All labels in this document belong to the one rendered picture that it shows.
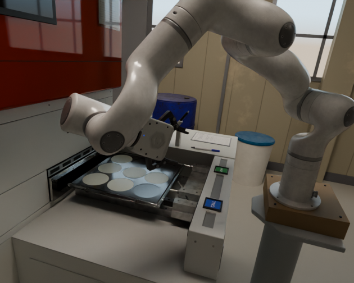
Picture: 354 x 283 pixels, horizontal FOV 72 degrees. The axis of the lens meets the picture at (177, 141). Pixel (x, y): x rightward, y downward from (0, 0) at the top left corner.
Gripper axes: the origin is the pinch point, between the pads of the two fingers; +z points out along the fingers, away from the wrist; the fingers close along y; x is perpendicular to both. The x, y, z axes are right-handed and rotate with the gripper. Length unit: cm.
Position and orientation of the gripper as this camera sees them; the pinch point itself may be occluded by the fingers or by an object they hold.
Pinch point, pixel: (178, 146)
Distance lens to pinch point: 70.3
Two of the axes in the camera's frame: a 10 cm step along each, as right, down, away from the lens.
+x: -5.8, -2.2, 7.8
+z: 7.4, 2.5, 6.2
